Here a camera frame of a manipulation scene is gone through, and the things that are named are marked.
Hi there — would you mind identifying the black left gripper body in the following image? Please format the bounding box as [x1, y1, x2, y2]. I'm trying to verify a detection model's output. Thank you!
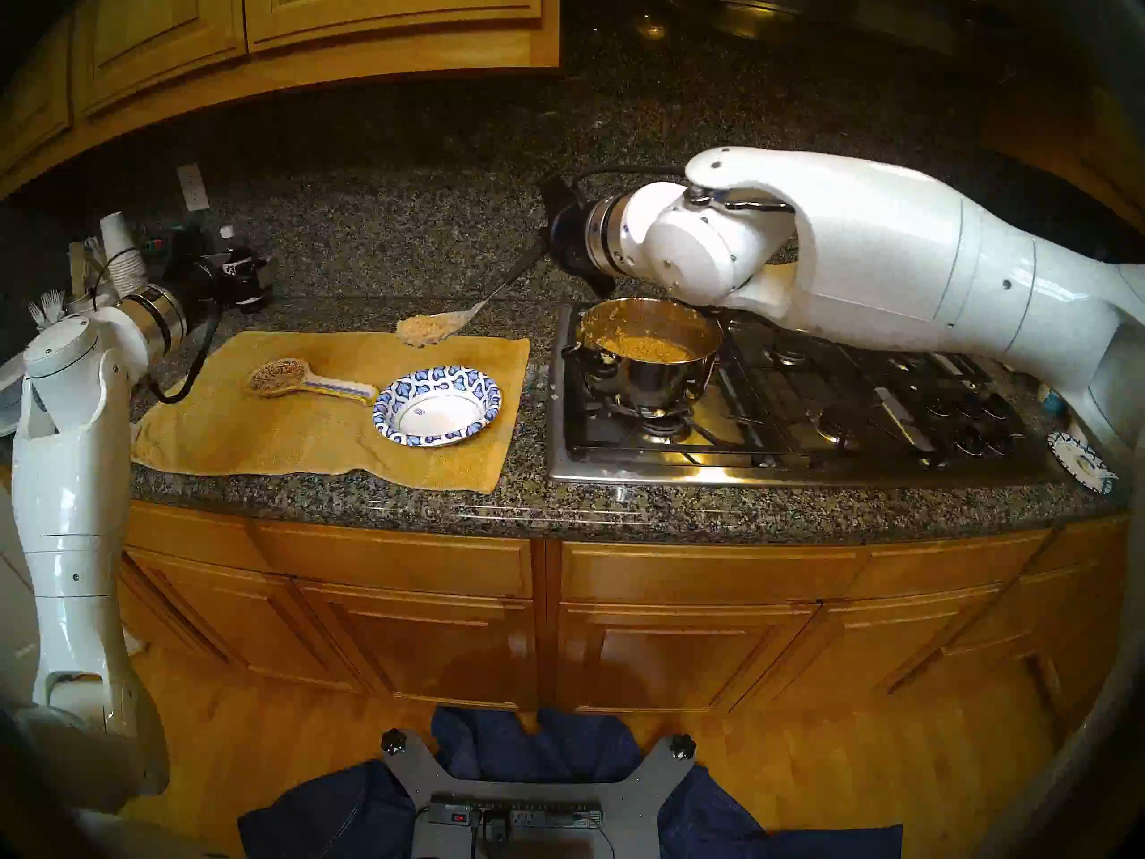
[182, 251, 244, 312]

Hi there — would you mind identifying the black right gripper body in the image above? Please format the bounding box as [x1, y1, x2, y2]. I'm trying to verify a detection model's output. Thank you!
[539, 174, 620, 300]

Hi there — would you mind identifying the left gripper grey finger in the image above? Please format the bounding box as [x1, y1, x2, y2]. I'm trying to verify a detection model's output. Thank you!
[238, 254, 275, 312]

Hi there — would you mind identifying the scooped oatmeal heap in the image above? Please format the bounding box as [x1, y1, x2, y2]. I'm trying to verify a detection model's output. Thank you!
[396, 314, 459, 348]

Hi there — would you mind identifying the patterned ceramic spoon rest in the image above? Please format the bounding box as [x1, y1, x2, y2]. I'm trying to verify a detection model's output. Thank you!
[246, 356, 381, 408]

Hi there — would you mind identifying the cooked oatmeal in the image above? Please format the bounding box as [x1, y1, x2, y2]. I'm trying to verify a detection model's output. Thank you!
[598, 334, 697, 364]

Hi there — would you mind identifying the blue patterned paper bowl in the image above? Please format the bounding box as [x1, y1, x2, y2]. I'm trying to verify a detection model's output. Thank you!
[371, 365, 504, 448]

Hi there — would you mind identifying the soy sauce bottle white cap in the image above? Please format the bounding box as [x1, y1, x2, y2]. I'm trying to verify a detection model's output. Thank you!
[218, 225, 260, 281]

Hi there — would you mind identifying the stack of white paper cups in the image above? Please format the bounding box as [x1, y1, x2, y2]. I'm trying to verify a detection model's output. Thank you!
[98, 210, 148, 299]

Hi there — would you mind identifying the stainless steel pot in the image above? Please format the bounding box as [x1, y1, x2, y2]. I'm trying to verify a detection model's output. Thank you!
[562, 296, 724, 418]

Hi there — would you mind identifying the yellow cloth mat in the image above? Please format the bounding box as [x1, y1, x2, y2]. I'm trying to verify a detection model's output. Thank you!
[130, 329, 531, 496]

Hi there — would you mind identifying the steel gas cooktop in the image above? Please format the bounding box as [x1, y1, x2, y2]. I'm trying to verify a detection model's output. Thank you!
[544, 302, 1065, 489]

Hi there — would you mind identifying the steel range hood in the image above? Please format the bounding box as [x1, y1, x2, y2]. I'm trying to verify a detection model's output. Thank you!
[568, 0, 1030, 62]

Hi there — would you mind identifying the wooden base cabinet row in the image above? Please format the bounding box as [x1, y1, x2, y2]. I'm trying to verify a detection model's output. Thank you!
[0, 468, 1145, 760]

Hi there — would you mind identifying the dark blue cloth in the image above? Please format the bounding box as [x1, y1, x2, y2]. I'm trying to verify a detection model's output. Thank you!
[237, 705, 904, 859]

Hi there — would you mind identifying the small blue patterned saucer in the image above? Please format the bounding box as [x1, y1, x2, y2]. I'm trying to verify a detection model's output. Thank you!
[1048, 430, 1119, 496]

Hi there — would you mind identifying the grey power strip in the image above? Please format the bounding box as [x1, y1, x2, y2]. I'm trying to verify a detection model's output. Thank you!
[428, 795, 605, 836]

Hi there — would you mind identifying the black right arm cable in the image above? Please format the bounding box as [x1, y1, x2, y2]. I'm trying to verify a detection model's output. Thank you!
[571, 164, 694, 196]

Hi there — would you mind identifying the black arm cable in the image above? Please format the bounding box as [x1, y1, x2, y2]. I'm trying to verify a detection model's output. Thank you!
[571, 164, 694, 196]
[89, 244, 223, 404]

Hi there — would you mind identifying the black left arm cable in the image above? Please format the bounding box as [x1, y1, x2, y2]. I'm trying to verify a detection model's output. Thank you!
[89, 244, 223, 404]

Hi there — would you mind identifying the narrow wooden wall cabinet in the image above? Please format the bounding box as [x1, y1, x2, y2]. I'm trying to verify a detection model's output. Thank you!
[980, 79, 1145, 232]

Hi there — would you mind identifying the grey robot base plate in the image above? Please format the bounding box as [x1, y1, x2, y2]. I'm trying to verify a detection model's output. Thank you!
[380, 730, 697, 859]

